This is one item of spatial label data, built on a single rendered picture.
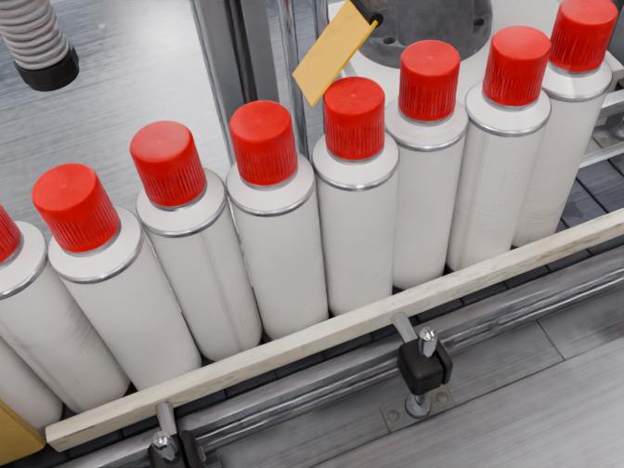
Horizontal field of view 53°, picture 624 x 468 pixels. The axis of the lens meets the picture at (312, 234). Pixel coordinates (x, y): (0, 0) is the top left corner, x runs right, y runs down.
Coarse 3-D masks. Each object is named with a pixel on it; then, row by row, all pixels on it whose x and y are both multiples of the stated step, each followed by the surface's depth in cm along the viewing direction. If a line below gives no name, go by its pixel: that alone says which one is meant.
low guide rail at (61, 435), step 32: (608, 224) 48; (512, 256) 47; (544, 256) 47; (416, 288) 46; (448, 288) 45; (480, 288) 47; (352, 320) 44; (384, 320) 45; (256, 352) 43; (288, 352) 43; (160, 384) 42; (192, 384) 42; (224, 384) 43; (96, 416) 41; (128, 416) 42; (64, 448) 42
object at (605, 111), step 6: (618, 90) 50; (606, 96) 50; (612, 96) 50; (618, 96) 50; (606, 102) 49; (612, 102) 49; (618, 102) 49; (606, 108) 49; (612, 108) 50; (618, 108) 50; (600, 114) 50; (606, 114) 50; (612, 114) 50; (234, 222) 45; (156, 258) 43
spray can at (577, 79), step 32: (576, 0) 37; (608, 0) 37; (576, 32) 36; (608, 32) 36; (576, 64) 38; (576, 96) 38; (576, 128) 41; (544, 160) 43; (576, 160) 43; (544, 192) 45; (544, 224) 48
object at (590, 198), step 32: (608, 160) 57; (576, 192) 55; (608, 192) 54; (576, 224) 52; (576, 256) 50; (512, 288) 51; (416, 320) 48; (320, 352) 47; (256, 384) 46; (64, 416) 45; (96, 448) 44
